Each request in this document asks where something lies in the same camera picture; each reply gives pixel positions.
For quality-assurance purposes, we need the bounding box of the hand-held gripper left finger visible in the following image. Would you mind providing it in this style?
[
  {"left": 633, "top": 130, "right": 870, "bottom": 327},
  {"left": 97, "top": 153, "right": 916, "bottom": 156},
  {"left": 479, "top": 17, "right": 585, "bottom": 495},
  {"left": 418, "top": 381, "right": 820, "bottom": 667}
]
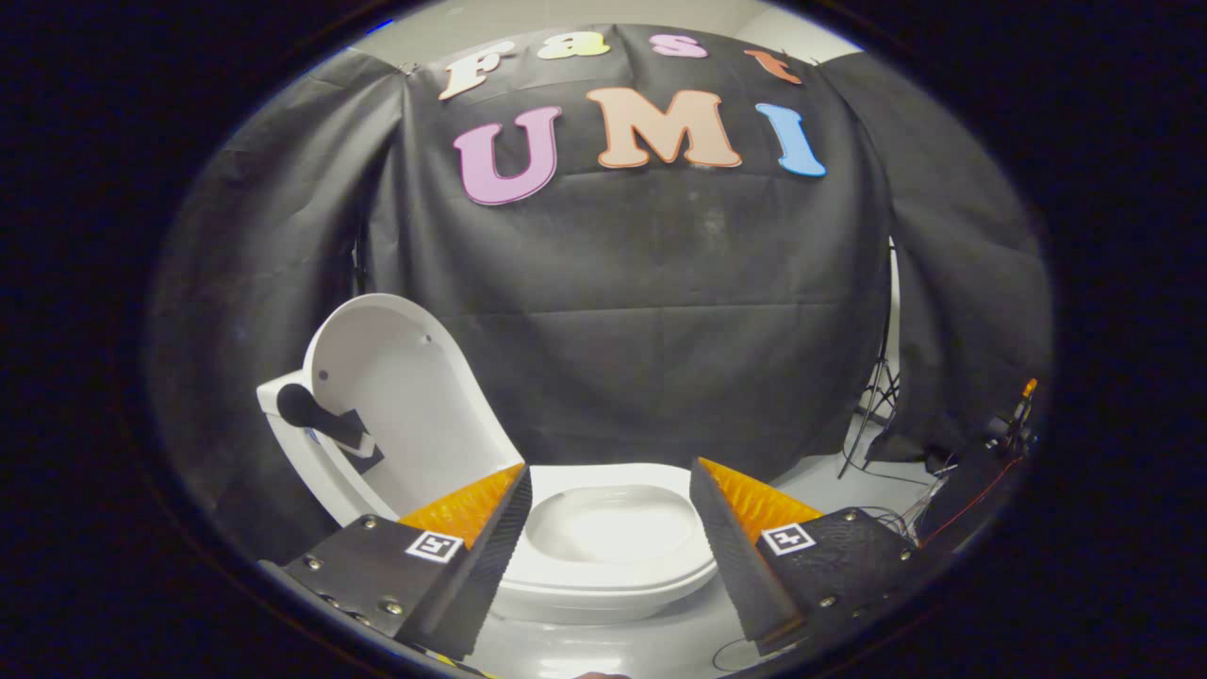
[{"left": 259, "top": 462, "right": 535, "bottom": 661}]

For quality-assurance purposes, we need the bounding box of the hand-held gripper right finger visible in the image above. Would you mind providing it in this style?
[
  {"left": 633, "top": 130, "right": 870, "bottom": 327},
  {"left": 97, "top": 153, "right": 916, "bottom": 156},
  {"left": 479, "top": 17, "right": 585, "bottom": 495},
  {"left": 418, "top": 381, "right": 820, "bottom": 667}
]
[{"left": 688, "top": 457, "right": 949, "bottom": 656}]

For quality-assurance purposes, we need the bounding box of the white toilet lid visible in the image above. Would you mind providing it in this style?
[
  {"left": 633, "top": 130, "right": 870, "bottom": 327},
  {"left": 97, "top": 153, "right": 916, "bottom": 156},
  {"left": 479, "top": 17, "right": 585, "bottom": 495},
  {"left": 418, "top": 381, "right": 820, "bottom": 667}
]
[{"left": 302, "top": 293, "right": 525, "bottom": 515}]

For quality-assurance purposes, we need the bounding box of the black round lid handle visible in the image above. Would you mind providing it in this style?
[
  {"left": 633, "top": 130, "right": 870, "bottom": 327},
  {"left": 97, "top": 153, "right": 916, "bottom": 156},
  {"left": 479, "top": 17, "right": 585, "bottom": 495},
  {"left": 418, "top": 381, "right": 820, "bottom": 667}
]
[{"left": 276, "top": 384, "right": 386, "bottom": 474}]

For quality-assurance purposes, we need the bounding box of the white toilet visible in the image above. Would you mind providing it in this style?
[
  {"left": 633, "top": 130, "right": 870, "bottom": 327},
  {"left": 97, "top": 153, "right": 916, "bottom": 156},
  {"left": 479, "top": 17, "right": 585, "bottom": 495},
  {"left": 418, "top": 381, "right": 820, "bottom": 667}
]
[{"left": 256, "top": 370, "right": 719, "bottom": 625}]

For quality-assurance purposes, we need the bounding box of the black tripod stand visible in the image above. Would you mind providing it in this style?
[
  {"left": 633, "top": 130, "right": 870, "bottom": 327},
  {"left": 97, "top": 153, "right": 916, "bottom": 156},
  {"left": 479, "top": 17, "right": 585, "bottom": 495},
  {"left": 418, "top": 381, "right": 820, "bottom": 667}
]
[{"left": 837, "top": 240, "right": 901, "bottom": 479}]

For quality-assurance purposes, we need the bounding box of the dark cloth covered box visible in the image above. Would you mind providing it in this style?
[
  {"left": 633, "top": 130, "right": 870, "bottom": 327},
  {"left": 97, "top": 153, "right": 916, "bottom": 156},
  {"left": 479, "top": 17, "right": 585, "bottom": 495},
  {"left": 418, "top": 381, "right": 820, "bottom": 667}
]
[{"left": 919, "top": 439, "right": 1029, "bottom": 553}]

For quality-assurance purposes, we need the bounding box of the black backdrop cloth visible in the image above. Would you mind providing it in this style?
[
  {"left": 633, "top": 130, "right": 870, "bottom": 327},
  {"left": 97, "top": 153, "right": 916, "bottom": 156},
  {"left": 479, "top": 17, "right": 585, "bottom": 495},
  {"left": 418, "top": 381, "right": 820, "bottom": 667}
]
[{"left": 146, "top": 24, "right": 1052, "bottom": 567}]

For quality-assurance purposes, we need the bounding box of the orange and black device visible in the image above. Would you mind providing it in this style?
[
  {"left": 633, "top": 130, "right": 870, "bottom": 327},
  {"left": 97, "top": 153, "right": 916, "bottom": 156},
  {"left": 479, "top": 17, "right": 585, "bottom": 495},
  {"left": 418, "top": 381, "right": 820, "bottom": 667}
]
[{"left": 985, "top": 377, "right": 1043, "bottom": 458}]

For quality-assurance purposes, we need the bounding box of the tangle of floor cables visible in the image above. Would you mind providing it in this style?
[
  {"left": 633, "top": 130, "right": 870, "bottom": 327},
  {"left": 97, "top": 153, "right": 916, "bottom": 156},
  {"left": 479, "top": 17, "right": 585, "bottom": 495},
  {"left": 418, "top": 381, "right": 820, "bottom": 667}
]
[{"left": 853, "top": 453, "right": 944, "bottom": 548}]

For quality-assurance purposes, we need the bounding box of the red cable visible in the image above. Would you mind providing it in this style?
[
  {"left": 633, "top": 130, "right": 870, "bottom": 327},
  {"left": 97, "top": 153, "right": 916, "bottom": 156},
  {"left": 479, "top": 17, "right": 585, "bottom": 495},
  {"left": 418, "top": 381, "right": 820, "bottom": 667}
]
[{"left": 919, "top": 457, "right": 1029, "bottom": 548}]

